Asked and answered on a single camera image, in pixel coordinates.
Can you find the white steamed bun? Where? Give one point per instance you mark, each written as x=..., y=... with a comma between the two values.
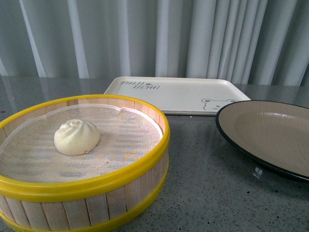
x=76, y=137

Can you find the beige plate with black rim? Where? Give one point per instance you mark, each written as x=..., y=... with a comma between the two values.
x=273, y=134

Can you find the cream bear print tray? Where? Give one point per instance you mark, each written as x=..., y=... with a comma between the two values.
x=179, y=96

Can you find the white mesh steamer liner cloth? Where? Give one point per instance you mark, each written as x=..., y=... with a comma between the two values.
x=126, y=135

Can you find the yellow rimmed bamboo steamer basket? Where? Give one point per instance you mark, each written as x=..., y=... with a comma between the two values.
x=97, y=204

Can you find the grey pleated curtain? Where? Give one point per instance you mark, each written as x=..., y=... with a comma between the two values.
x=261, y=42

